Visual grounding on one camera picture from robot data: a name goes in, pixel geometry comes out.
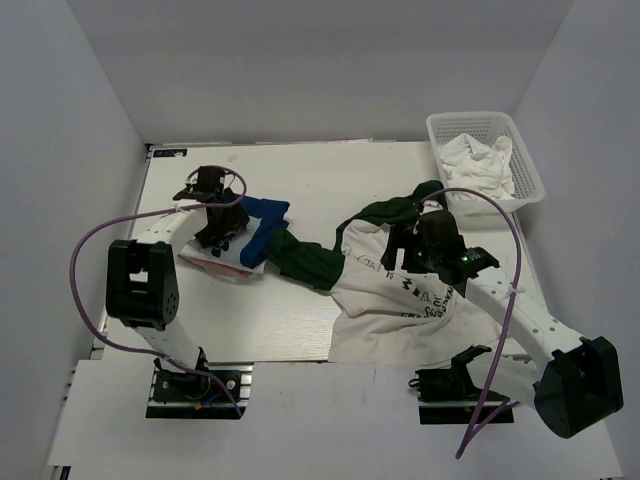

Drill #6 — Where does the black sticker on table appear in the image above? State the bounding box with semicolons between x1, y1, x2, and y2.
153;148;188;158

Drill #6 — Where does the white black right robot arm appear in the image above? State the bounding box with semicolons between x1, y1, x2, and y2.
381;210;624;438

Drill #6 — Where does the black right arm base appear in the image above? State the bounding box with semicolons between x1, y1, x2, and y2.
408;346;492;425

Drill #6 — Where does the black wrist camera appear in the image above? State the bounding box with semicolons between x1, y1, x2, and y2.
172;166;226;203
458;247;500;278

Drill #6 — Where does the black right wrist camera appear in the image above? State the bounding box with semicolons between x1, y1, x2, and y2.
458;247;500;278

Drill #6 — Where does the pink shirt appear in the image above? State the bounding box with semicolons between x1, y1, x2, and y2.
189;259;252;278

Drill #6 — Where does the white crumpled shirt in basket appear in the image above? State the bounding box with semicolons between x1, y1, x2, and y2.
439;133;515;200

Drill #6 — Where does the white green Charlie Brown shirt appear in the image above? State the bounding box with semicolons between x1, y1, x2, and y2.
268;180;501;367

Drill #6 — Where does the white plastic basket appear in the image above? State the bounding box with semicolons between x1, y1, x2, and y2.
426;111;545;215

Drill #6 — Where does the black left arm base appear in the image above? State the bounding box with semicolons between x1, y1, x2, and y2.
145;364;253;420

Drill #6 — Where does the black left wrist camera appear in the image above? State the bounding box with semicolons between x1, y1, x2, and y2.
172;166;226;203

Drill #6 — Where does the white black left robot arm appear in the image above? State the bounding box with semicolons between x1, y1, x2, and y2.
106;188;239;399

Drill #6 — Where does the blue Mickey Mouse shirt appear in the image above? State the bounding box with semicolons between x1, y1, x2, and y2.
207;195;292;269

